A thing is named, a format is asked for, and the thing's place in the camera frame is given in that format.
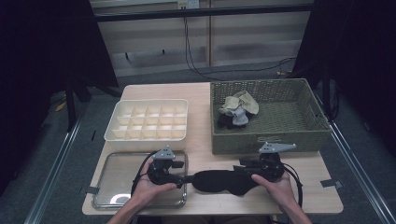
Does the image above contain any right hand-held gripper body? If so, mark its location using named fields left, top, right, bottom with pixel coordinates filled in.
left=248, top=142, right=297, bottom=183

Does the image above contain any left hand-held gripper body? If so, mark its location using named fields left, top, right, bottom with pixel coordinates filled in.
left=147, top=146, right=185, bottom=187

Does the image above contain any black sock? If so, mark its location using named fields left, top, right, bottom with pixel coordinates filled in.
left=191, top=169, right=262, bottom=197
left=217, top=112, right=254, bottom=131

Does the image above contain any clear plastic lid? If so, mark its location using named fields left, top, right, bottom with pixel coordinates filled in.
left=92, top=150, right=189, bottom=210

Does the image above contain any green woven basket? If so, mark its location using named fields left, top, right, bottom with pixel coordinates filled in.
left=209, top=77, right=332, bottom=156

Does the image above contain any cream divided storage box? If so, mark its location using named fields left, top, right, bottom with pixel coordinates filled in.
left=103, top=98, right=190, bottom=153

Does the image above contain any beige sock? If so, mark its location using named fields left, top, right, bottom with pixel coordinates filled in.
left=233, top=90, right=260, bottom=116
left=219, top=95, right=241, bottom=115

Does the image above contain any person's left hand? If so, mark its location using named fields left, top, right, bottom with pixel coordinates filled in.
left=132, top=161, right=178, bottom=207

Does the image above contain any person's right hand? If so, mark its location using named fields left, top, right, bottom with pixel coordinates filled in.
left=251, top=169, right=302, bottom=210

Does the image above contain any grey tape piece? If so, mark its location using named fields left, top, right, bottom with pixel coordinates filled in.
left=81, top=186, right=100, bottom=196
left=320, top=179, right=344, bottom=189

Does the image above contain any black metal stand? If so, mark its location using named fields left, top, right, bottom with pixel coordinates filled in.
left=320, top=66, right=332, bottom=121
left=64, top=71, right=94, bottom=133

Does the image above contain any dark curtain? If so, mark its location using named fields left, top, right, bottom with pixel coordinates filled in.
left=0, top=0, right=120, bottom=195
left=290, top=0, right=396, bottom=158

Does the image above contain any black crossbar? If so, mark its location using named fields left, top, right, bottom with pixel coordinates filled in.
left=92, top=4, right=314, bottom=22

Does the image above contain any left hand-held gripper cable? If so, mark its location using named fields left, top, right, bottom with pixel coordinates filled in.
left=130, top=150, right=159, bottom=198

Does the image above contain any hand-held gripper cable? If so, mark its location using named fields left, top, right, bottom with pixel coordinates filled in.
left=130, top=150, right=159, bottom=198
left=282, top=162, right=304, bottom=208

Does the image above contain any right hand-held gripper cable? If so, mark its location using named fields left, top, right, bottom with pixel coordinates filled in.
left=282, top=162, right=304, bottom=208

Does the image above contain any metal floor rail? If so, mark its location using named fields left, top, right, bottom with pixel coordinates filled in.
left=314, top=92, right=396, bottom=224
left=23, top=119, right=84, bottom=224

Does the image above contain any black power cable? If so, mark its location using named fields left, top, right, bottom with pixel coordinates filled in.
left=183, top=17, right=224, bottom=82
left=199, top=56, right=297, bottom=77

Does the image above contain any wall socket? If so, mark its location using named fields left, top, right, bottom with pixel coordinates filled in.
left=177, top=0, right=201, bottom=9

